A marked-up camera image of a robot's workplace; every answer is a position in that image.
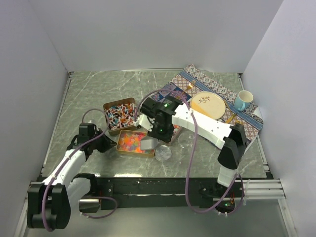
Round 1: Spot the metal candy scoop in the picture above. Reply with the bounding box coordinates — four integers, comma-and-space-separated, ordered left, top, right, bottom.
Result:
140, 136, 158, 151

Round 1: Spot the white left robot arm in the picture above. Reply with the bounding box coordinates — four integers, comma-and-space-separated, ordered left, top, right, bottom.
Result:
27, 123, 116, 232

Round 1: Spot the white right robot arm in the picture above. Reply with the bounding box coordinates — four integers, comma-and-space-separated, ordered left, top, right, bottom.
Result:
134, 96, 247, 197

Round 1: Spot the pink tin with star candies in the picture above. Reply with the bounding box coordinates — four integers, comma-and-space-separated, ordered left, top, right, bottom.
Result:
171, 125, 181, 142

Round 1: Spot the gold tin with lollipops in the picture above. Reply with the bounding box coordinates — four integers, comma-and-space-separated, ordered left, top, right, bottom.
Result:
103, 97, 137, 136

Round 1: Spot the clear plastic candy jar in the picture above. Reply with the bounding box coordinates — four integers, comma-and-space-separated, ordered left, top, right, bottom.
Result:
178, 131, 195, 149

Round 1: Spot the gold fork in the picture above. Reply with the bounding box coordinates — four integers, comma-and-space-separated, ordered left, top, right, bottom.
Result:
181, 80, 196, 95

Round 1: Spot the clear jar lid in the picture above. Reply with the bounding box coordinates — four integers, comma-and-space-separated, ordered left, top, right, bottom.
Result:
155, 145, 172, 162

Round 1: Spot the gold tin with gummy stars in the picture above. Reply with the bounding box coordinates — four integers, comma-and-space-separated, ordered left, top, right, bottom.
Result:
116, 130, 155, 157

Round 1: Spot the patterned placemat cloth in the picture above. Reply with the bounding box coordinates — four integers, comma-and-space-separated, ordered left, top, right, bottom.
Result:
152, 65, 264, 145

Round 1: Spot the cream yellow plate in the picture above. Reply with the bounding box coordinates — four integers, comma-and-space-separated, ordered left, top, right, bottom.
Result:
190, 91, 226, 120

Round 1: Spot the gold knife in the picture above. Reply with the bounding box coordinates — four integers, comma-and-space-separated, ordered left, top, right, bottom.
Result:
224, 100, 237, 124

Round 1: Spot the light blue mug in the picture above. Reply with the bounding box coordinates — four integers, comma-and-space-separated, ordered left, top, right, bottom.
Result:
234, 90, 254, 111

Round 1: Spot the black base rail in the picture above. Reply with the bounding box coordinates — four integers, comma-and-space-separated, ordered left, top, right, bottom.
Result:
37, 172, 275, 215

